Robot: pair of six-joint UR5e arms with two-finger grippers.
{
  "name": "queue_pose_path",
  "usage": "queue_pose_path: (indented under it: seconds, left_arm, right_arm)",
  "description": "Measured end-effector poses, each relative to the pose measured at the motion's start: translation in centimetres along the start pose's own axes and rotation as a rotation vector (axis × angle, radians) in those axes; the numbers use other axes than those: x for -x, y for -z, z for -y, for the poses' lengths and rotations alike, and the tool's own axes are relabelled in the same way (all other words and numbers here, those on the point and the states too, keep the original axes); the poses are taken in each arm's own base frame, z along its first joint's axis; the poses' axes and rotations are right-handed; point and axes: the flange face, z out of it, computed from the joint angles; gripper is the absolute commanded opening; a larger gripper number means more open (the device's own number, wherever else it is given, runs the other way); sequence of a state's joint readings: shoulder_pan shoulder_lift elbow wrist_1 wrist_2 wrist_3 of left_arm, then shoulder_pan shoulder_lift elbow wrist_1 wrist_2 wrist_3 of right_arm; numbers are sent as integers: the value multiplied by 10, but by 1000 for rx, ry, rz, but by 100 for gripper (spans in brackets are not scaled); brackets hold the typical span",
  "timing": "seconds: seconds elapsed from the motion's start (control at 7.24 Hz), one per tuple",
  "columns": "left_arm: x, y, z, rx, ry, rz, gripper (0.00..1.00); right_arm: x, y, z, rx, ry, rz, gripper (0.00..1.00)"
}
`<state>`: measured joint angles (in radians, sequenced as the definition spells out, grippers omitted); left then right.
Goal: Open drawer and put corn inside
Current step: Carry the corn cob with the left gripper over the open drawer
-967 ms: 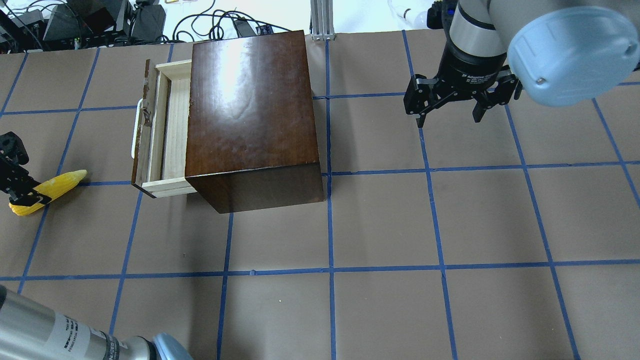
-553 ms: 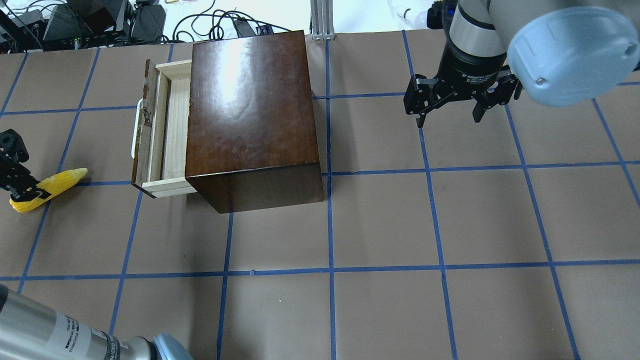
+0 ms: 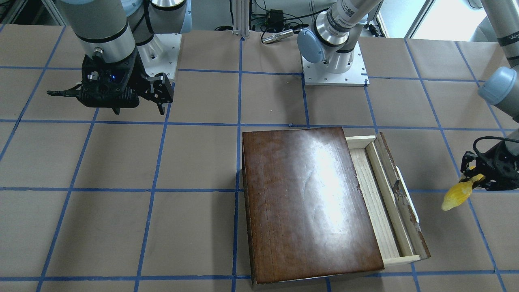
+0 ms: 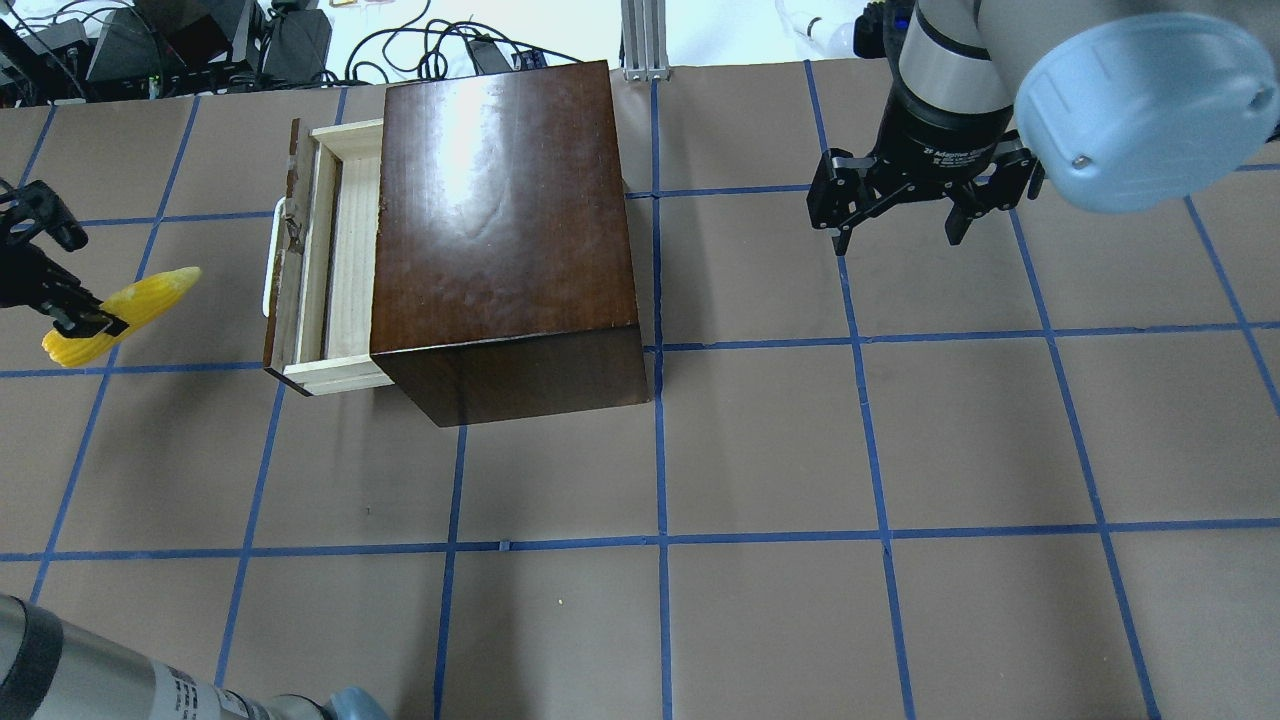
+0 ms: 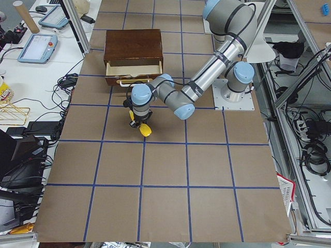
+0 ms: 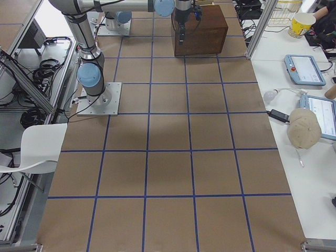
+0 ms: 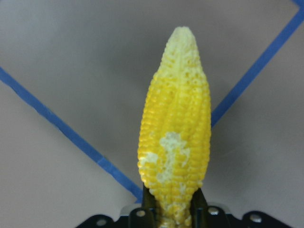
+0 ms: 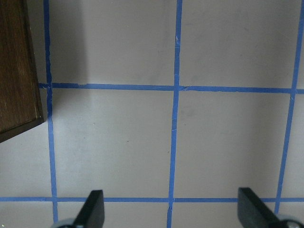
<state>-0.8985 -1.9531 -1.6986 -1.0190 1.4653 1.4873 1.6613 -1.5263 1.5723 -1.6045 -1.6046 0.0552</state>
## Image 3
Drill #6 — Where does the aluminium frame post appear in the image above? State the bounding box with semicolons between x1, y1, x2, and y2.
231;0;251;39

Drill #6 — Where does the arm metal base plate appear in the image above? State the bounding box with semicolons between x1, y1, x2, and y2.
301;43;370;86
137;34;182;82

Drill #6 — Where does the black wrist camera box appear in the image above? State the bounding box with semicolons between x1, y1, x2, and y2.
76;56;139;114

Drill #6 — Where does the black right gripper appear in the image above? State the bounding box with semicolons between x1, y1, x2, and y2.
47;51;174;115

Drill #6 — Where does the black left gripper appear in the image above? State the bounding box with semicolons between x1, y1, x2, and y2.
460;141;519;191

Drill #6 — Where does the silver metal cylinder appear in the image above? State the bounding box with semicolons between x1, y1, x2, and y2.
261;29;294;45

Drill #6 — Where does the yellow corn cob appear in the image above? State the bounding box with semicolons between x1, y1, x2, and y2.
441;174;486;211

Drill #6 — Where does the wooden drawer with white handle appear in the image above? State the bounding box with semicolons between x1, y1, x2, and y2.
346;133;431;266

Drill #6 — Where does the dark brown wooden cabinet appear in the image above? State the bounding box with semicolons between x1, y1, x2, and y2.
242;127;384;288

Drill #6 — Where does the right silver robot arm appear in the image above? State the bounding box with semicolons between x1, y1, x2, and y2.
47;0;192;115

